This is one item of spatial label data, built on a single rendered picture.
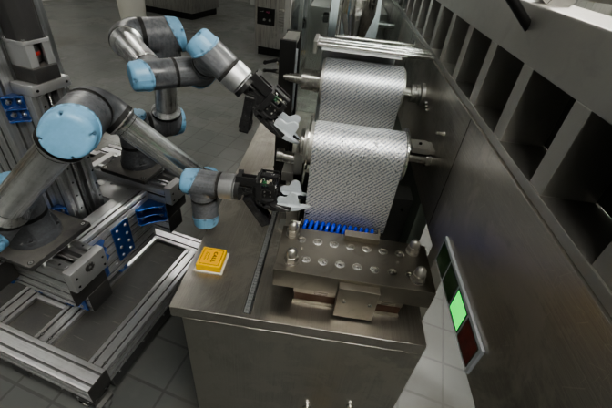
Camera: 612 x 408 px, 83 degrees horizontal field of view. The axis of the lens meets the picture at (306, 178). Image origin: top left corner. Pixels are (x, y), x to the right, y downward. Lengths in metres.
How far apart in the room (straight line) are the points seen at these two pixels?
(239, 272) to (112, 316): 0.97
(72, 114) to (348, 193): 0.68
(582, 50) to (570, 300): 0.29
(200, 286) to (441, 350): 1.46
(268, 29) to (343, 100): 5.06
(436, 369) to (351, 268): 1.24
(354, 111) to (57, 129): 0.76
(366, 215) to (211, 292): 0.47
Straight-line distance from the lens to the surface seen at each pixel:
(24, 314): 2.09
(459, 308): 0.71
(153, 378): 1.95
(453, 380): 2.09
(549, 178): 0.54
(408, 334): 1.01
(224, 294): 1.01
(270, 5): 6.01
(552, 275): 0.51
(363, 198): 0.96
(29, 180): 1.08
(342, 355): 1.05
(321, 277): 0.89
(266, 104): 0.90
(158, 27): 1.33
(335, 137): 0.89
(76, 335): 1.92
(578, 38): 0.56
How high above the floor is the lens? 1.71
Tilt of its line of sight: 35 degrees down
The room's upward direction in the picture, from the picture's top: 7 degrees clockwise
